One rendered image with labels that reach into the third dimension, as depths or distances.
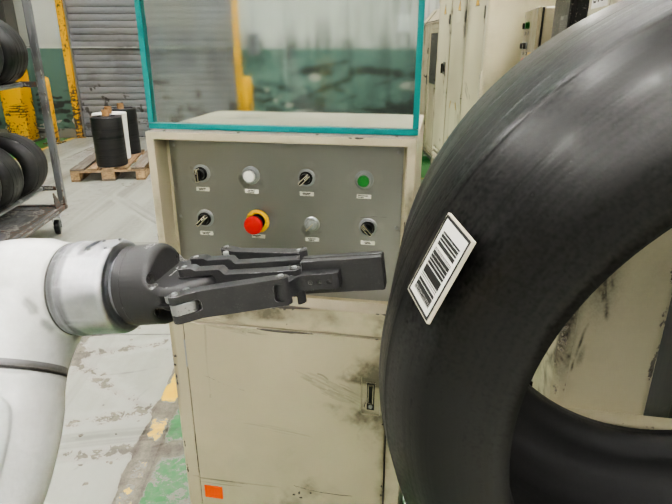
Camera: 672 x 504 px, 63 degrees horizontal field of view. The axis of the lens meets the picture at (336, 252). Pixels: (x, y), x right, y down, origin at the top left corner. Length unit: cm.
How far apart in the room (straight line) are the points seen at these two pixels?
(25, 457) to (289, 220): 77
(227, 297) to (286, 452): 99
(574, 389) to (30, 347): 67
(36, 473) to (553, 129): 49
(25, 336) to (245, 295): 21
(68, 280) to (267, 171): 70
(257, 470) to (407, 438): 108
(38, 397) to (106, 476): 170
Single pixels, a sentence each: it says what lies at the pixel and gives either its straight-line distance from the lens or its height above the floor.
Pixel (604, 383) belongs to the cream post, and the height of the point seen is 99.
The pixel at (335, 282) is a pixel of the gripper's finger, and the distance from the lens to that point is 45.
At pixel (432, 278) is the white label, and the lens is 35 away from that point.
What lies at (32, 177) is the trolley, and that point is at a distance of 464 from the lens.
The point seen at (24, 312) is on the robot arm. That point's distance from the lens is 56.
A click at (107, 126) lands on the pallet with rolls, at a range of 668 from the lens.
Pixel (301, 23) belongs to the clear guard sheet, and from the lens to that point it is 109.
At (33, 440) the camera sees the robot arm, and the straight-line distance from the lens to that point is 56.
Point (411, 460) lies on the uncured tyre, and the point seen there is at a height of 115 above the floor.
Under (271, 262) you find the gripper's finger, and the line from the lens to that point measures 49.
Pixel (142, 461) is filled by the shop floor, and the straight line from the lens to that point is 227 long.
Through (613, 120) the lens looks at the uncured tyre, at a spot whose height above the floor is 139.
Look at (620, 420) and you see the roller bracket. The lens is 88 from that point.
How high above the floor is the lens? 143
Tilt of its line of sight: 21 degrees down
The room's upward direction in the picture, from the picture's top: straight up
